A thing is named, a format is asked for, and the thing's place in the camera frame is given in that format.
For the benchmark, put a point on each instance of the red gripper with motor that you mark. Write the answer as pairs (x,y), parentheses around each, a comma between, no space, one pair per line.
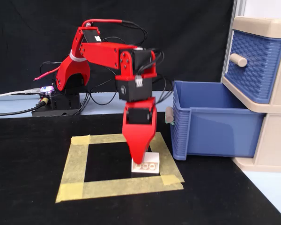
(139,127)

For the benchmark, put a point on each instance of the white toy brick cube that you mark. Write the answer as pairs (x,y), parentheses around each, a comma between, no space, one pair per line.
(152,161)

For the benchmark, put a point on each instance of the blue woven-pattern deep drawer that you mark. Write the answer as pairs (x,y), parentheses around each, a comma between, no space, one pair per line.
(220,133)

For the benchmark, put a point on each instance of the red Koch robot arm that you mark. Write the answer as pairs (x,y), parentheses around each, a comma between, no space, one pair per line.
(100,52)

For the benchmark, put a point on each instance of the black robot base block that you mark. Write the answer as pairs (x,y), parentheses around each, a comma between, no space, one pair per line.
(65,103)

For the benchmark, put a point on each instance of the blue woven-pattern small drawer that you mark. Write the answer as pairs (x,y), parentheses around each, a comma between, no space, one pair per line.
(255,68)

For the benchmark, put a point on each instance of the yellow masking tape strip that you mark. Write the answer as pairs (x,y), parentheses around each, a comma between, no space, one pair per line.
(75,164)
(107,138)
(168,164)
(121,188)

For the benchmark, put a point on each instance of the small lit controller board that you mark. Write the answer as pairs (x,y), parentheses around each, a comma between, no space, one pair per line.
(46,90)

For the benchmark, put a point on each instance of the black rectangular mat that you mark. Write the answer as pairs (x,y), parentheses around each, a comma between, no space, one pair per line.
(25,164)

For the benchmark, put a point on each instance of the black backdrop cloth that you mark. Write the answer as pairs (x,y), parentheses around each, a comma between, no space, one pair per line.
(178,35)

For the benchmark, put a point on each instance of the aluminium frame profile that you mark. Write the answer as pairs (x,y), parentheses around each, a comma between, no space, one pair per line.
(239,8)

